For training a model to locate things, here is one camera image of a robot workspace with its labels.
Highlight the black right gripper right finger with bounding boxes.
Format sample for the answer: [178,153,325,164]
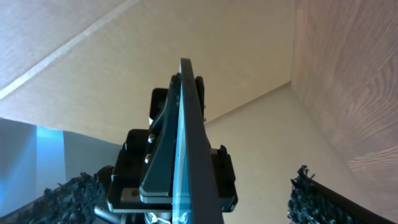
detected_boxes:
[287,165,394,224]

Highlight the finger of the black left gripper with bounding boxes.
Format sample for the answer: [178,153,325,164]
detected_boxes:
[139,74,181,203]
[195,76,205,121]

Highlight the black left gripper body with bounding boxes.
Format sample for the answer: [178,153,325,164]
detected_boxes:
[106,88,239,214]

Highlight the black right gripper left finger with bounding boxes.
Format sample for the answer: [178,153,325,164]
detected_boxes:
[1,172,105,224]

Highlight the blue Galaxy smartphone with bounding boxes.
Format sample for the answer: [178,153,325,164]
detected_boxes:
[172,58,224,224]

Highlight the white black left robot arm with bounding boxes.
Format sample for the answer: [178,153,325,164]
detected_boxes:
[95,73,238,223]

